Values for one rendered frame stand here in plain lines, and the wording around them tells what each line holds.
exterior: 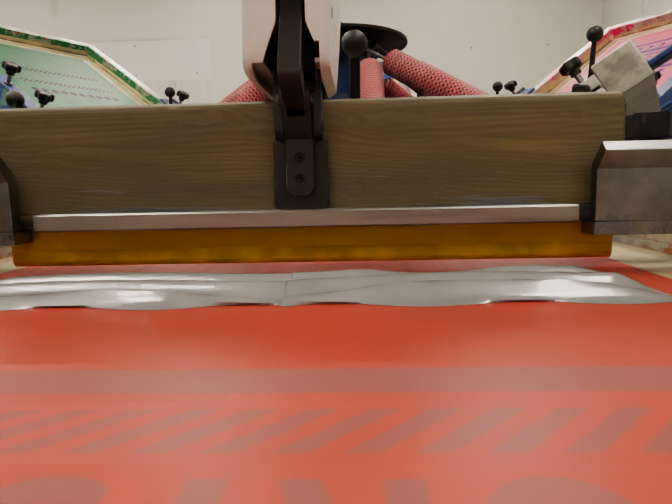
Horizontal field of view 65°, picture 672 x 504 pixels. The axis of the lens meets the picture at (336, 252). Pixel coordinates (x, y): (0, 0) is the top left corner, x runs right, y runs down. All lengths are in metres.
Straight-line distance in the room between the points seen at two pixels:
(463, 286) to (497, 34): 4.52
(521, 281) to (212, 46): 4.55
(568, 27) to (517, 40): 0.41
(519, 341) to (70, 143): 0.28
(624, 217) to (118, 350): 0.27
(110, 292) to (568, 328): 0.20
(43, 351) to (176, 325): 0.05
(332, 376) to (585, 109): 0.24
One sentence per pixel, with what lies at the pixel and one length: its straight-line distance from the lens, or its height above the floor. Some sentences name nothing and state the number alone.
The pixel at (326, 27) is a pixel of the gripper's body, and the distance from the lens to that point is 0.30.
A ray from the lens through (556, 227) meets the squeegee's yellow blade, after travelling 0.35.
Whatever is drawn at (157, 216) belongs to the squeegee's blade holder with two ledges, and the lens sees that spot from 0.33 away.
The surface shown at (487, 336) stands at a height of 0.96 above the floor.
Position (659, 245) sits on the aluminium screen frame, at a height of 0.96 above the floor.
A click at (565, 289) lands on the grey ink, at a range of 0.26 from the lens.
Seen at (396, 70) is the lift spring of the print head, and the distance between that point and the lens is 1.05.
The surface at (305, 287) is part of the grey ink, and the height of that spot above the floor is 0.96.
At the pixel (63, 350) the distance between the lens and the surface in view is 0.21.
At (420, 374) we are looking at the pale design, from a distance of 0.16.
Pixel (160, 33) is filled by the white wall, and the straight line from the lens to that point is 4.90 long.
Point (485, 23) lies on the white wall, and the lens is 4.75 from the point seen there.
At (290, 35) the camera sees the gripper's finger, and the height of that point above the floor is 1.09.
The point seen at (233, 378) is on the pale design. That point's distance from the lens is 0.16.
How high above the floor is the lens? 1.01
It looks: 8 degrees down
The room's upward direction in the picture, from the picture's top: 1 degrees counter-clockwise
